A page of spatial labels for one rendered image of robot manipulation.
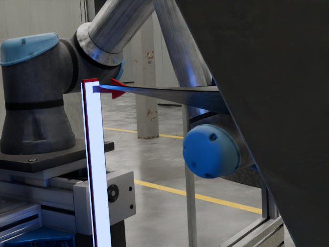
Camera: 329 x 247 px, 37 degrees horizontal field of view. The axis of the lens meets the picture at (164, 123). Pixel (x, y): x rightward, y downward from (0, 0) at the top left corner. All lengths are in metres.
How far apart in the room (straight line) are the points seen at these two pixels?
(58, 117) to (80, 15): 1.66
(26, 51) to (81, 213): 0.32
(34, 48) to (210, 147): 0.46
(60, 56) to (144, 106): 6.17
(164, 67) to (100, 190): 10.98
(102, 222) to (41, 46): 0.47
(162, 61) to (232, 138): 10.94
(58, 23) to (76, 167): 1.59
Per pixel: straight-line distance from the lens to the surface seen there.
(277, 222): 1.09
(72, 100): 2.58
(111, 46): 1.03
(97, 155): 0.60
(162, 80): 11.63
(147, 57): 7.19
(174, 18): 0.71
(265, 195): 1.08
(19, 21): 2.39
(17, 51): 1.00
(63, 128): 1.02
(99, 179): 0.61
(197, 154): 0.68
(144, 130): 7.25
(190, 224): 3.05
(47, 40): 1.01
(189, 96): 0.52
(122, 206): 0.97
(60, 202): 0.95
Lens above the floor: 1.22
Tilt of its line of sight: 8 degrees down
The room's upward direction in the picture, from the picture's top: 3 degrees counter-clockwise
